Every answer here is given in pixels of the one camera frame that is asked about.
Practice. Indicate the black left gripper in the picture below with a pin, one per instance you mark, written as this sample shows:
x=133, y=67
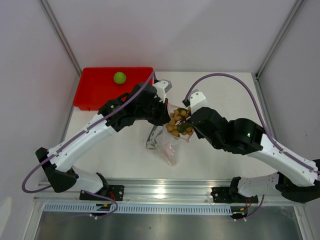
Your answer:
x=164, y=117

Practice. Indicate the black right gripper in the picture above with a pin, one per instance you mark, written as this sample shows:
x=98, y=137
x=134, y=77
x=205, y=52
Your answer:
x=198, y=134

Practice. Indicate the yellow longan bunch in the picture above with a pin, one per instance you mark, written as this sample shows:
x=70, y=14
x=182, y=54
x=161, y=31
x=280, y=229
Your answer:
x=179, y=125

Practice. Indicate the clear pink-dotted zip bag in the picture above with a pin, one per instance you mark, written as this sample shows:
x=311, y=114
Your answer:
x=168, y=145

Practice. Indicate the green ball fruit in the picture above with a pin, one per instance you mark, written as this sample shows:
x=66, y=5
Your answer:
x=119, y=78

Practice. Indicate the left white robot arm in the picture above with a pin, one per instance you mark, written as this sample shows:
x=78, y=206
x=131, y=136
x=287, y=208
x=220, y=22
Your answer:
x=142, y=103

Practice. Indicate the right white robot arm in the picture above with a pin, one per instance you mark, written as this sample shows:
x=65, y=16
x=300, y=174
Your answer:
x=295, y=179

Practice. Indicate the red plastic tray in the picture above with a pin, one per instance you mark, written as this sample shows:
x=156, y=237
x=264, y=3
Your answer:
x=97, y=85

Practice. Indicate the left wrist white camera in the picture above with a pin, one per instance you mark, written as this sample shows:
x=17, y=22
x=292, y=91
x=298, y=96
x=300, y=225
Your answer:
x=162, y=88

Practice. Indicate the wrist white camera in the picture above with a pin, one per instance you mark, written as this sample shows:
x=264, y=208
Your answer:
x=195, y=101
x=162, y=88

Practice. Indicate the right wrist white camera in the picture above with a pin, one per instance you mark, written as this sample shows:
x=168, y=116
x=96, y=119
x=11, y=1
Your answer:
x=195, y=101

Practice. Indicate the aluminium table rail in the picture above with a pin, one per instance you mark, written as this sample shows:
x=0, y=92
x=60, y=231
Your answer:
x=161, y=191

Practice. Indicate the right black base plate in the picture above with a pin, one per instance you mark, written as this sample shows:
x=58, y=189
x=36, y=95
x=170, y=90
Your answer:
x=227, y=196

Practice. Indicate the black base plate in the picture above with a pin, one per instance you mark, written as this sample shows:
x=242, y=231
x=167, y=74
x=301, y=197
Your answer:
x=227, y=196
x=115, y=192

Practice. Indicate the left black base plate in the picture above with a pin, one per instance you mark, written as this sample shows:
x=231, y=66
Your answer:
x=115, y=192

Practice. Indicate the white slotted cable duct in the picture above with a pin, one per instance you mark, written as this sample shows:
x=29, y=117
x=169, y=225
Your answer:
x=130, y=208

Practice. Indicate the left aluminium frame post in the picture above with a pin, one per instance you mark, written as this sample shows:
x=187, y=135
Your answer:
x=48, y=11

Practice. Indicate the aluminium frame post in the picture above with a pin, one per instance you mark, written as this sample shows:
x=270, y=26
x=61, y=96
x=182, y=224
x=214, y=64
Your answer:
x=281, y=35
x=48, y=11

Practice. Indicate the right aluminium frame post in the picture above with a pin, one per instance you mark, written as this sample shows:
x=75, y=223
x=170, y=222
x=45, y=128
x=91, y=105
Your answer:
x=281, y=35

